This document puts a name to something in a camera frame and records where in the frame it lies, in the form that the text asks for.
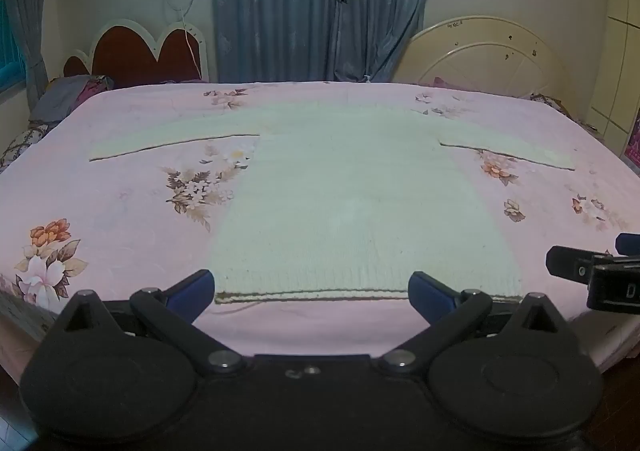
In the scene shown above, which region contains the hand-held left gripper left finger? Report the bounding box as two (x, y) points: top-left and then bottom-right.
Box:
(47, 269), (247, 374)

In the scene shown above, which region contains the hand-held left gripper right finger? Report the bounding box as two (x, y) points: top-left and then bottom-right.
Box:
(380, 271), (573, 374)

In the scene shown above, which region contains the pale green knit sweater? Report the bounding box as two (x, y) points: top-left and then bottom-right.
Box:
(89, 98), (576, 306)

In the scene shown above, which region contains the pillows and clothes pile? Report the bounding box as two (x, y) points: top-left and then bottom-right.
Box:
(29, 75), (116, 124)

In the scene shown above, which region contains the pink box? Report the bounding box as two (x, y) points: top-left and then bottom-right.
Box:
(622, 111), (640, 162)

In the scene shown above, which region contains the pink floral bedsheet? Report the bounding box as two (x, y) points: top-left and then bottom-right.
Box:
(0, 80), (640, 374)

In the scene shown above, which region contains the dark patterned cloth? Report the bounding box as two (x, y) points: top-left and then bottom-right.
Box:
(530, 92), (601, 133)

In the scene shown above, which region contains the cream wardrobe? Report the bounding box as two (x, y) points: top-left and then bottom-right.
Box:
(585, 0), (640, 167)

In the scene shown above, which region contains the cream round headboard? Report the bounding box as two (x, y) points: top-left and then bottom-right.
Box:
(392, 16), (573, 99)

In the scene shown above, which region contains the dark floral pillow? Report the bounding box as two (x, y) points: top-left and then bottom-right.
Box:
(0, 124), (51, 172)

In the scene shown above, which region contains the red white scalloped headboard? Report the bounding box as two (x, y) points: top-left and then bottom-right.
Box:
(62, 18), (208, 89)

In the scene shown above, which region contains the wide blue-grey curtain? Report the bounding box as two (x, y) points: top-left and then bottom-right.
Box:
(212, 0), (443, 83)

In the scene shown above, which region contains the teal window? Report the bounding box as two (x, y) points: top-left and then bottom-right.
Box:
(0, 0), (26, 92)

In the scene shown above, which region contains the narrow blue-grey curtain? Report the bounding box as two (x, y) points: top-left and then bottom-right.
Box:
(10, 0), (56, 109)

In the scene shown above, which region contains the white hanging cable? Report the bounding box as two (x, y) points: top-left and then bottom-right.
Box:
(165, 0), (206, 77)

